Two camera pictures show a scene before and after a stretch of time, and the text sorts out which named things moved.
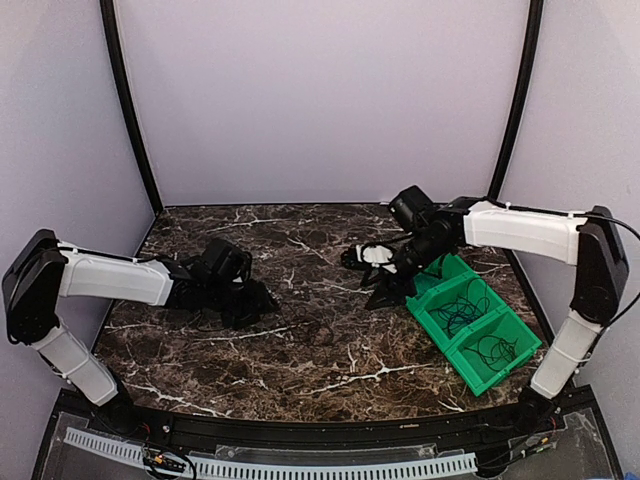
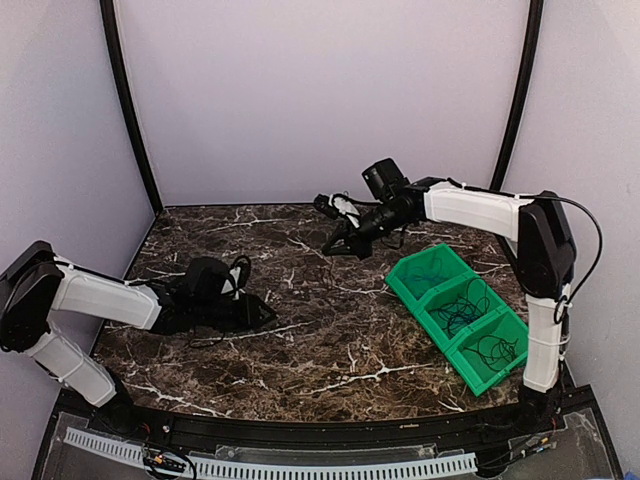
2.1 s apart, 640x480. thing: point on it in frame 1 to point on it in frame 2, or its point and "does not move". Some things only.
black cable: [456, 313] does not move
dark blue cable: [463, 309] does not move
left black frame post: [108, 11] does not move
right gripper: [390, 286] to [355, 244]
